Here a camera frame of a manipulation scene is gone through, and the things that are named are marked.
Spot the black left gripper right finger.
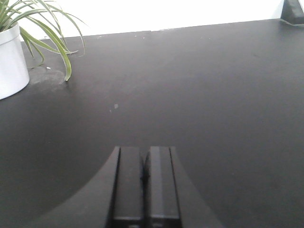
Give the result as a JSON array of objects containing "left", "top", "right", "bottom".
[{"left": 145, "top": 146, "right": 223, "bottom": 228}]

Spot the green spider plant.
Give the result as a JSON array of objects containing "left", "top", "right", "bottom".
[{"left": 0, "top": 0, "right": 86, "bottom": 82}]

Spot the white plant pot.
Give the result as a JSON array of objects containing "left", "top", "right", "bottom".
[{"left": 0, "top": 23, "right": 29, "bottom": 99}]

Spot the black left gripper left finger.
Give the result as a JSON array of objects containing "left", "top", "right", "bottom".
[{"left": 28, "top": 146, "right": 144, "bottom": 228}]

